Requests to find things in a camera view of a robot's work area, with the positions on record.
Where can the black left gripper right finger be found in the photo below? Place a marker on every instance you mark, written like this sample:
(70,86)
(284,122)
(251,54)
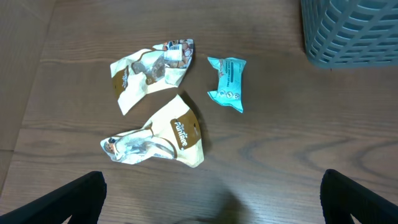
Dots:
(343,199)

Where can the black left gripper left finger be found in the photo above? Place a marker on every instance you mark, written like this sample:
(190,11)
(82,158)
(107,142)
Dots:
(79,201)

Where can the grey plastic laundry basket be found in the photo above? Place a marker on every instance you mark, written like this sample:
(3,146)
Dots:
(350,33)

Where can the beige snack pouch lower left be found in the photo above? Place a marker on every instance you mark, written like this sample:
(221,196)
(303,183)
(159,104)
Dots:
(173,132)

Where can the beige snack pouch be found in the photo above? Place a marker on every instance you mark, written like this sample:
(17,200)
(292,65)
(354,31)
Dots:
(150,70)
(173,132)

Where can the beige snack pouch upper left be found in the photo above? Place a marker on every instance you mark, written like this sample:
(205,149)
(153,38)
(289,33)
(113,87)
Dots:
(150,70)

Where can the teal snack wrapper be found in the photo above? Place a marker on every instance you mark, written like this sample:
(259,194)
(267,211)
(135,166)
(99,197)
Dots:
(229,92)

